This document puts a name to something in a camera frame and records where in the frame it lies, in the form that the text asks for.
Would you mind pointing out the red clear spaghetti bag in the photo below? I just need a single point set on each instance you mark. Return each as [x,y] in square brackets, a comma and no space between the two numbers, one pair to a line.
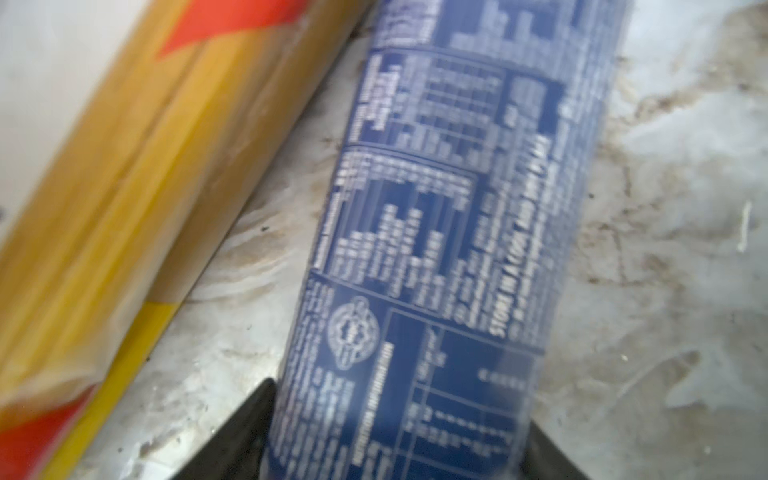
[132,133]

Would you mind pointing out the blue spaghetti box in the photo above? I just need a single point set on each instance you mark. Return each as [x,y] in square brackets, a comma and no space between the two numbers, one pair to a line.
[440,255]

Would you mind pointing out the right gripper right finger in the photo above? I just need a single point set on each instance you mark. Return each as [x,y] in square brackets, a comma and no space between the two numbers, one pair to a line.
[544,460]

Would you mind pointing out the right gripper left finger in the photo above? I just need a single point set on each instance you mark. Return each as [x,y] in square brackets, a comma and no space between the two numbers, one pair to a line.
[235,451]

